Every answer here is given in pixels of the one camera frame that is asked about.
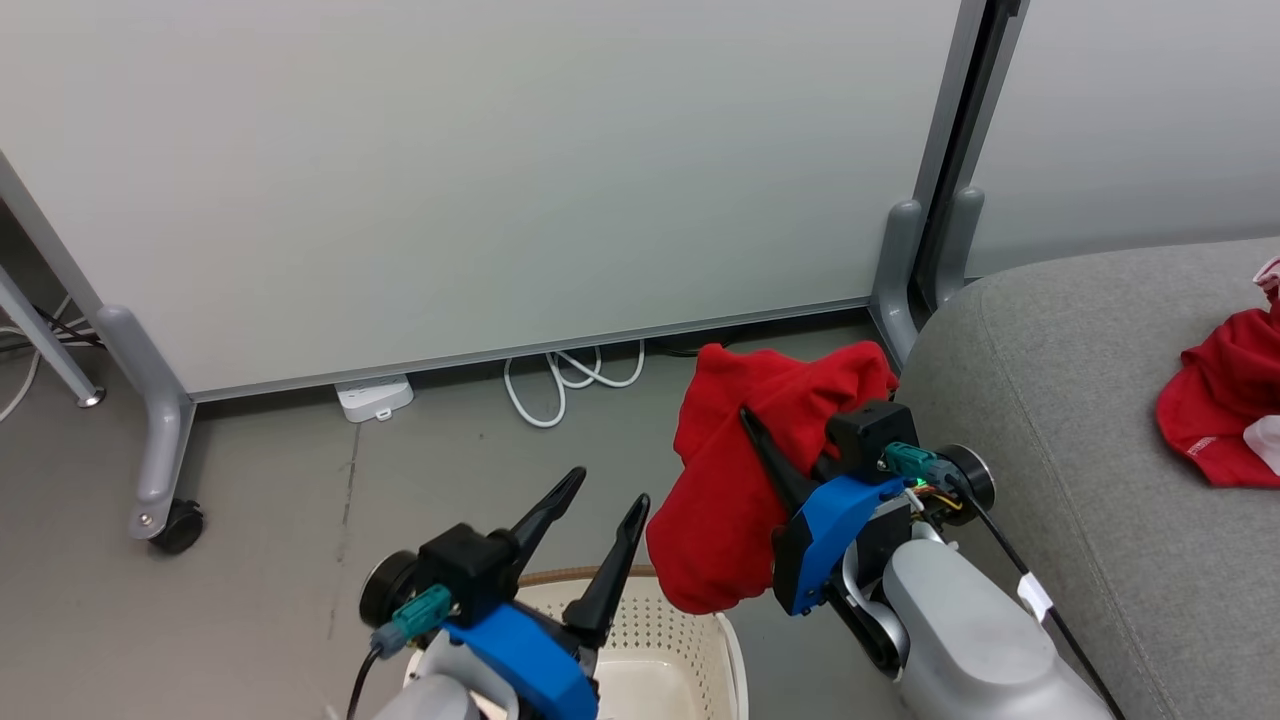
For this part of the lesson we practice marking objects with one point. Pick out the grey fabric sofa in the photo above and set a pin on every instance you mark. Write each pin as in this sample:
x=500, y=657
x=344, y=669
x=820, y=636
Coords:
x=1080, y=400

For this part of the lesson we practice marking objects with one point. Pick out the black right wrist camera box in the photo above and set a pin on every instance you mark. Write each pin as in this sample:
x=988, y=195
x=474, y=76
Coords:
x=870, y=432

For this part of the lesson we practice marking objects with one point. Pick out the beige perforated laundry basket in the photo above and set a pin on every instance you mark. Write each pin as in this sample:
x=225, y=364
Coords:
x=660, y=650

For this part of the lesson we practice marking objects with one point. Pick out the black caster wheel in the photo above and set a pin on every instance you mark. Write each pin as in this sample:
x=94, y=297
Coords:
x=180, y=525

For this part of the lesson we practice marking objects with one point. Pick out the white partition panel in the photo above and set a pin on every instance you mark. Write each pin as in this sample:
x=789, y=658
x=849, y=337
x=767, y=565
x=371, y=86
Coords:
x=1130, y=120
x=460, y=170

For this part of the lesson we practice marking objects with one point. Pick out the red garment with white stripes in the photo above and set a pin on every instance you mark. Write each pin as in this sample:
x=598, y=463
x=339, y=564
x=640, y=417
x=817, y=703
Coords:
x=1225, y=400

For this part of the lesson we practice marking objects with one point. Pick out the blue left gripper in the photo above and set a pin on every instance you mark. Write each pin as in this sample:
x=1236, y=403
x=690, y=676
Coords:
x=535, y=665

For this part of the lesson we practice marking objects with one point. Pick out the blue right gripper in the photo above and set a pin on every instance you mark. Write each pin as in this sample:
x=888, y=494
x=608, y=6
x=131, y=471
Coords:
x=825, y=525

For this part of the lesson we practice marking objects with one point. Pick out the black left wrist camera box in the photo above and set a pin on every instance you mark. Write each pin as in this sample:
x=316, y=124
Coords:
x=468, y=570

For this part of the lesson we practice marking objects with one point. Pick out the white power strip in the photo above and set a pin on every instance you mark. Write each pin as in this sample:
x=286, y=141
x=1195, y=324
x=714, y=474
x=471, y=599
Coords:
x=373, y=397

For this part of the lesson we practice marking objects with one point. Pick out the grey partition foot with caster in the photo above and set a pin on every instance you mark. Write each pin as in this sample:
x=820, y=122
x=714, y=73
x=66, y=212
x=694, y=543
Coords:
x=160, y=440

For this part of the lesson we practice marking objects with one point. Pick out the grey metal table leg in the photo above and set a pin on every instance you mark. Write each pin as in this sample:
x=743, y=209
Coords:
x=45, y=335

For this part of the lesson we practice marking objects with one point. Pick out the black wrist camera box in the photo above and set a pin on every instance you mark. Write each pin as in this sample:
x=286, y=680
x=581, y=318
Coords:
x=870, y=432
x=468, y=570

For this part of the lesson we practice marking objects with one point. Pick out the plain red garment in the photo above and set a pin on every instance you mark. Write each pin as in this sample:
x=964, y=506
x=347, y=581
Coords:
x=730, y=480

